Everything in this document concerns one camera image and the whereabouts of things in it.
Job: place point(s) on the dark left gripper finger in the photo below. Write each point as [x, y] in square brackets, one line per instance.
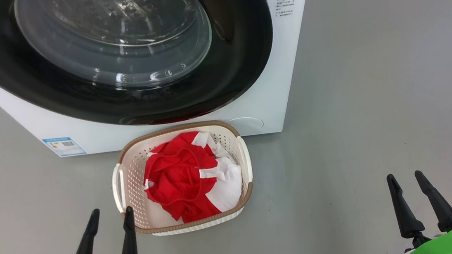
[128, 252]
[90, 244]

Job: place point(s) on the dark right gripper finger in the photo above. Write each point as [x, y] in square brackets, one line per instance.
[444, 214]
[407, 217]

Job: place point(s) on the red and white garment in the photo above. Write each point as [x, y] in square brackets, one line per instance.
[177, 181]

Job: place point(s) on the washing machine door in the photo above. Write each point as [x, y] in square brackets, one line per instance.
[240, 59]

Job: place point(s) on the cream perforated laundry basket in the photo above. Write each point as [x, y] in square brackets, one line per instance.
[132, 186]

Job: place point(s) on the white front-load washing machine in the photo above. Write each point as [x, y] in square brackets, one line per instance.
[287, 75]

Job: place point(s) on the blue energy label sticker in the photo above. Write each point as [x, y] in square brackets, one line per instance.
[64, 146]

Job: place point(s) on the round white filter cover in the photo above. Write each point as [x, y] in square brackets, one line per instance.
[246, 126]

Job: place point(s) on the black text notice sticker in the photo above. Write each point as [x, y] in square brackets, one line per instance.
[285, 5]

